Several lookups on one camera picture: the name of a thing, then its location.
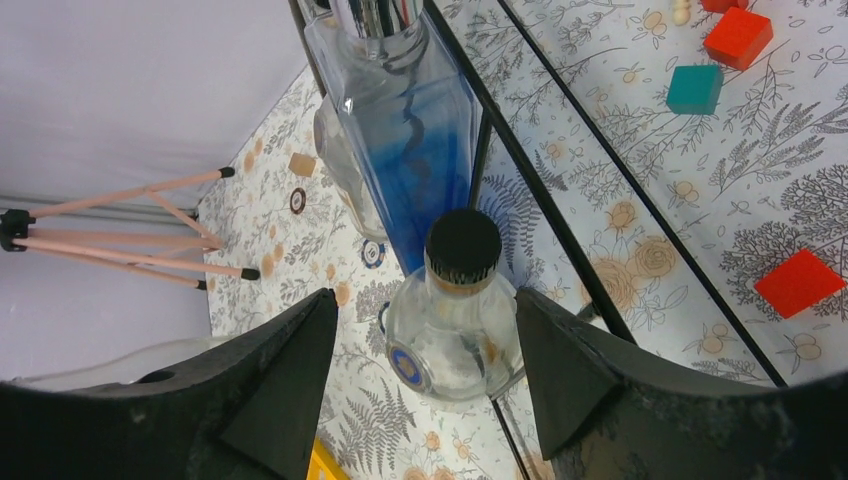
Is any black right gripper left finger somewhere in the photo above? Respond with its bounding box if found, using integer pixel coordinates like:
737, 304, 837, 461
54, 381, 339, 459
1, 288, 338, 479

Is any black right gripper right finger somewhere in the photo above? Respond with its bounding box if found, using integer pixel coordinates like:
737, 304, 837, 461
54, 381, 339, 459
516, 288, 847, 479

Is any clear bottle blue gold emblem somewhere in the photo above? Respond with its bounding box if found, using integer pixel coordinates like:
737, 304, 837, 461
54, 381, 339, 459
385, 208, 525, 408

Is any clear bottle black label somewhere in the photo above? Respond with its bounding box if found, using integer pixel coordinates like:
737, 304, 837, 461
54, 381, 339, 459
9, 335, 235, 391

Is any red block near rack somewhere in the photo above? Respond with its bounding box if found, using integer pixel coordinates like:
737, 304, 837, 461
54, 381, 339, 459
754, 249, 847, 319

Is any clear round bottle gold label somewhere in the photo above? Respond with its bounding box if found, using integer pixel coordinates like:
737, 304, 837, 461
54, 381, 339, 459
313, 95, 388, 243

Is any blue square glass bottle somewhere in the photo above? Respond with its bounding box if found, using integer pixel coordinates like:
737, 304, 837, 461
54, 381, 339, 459
305, 1, 479, 275

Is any poker chip near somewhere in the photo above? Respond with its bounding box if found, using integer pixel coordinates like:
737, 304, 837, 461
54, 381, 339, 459
377, 301, 390, 336

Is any poker chip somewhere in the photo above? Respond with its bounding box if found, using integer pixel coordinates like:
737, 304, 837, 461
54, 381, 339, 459
377, 301, 390, 336
289, 187, 306, 215
360, 239, 386, 269

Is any pink music stand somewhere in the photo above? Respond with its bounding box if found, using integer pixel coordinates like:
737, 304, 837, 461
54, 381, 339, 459
1, 167, 261, 291

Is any poker chip middle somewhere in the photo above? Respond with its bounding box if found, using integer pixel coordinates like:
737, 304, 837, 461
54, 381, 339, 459
360, 239, 386, 269

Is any poker chip far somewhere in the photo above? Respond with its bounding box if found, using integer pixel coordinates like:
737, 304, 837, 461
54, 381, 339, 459
289, 187, 306, 215

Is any wooden cube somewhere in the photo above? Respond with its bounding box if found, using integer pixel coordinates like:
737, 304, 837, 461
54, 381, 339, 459
288, 152, 316, 178

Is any teal cube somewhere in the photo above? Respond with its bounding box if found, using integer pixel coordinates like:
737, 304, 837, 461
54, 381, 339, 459
666, 65, 724, 115

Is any red cube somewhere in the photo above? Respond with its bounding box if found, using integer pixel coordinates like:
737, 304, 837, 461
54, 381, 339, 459
703, 7, 773, 71

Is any cream chess pawn far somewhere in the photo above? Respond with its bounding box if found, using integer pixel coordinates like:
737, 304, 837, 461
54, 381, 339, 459
671, 0, 692, 26

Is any red arch block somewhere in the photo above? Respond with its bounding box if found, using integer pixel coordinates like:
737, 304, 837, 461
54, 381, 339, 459
700, 0, 749, 13

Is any yellow triangle frame toy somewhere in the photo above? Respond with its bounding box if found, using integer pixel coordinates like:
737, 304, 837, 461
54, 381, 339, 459
306, 437, 349, 480

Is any black wire wine rack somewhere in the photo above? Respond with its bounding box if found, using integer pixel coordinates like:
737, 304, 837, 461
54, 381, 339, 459
288, 0, 790, 480

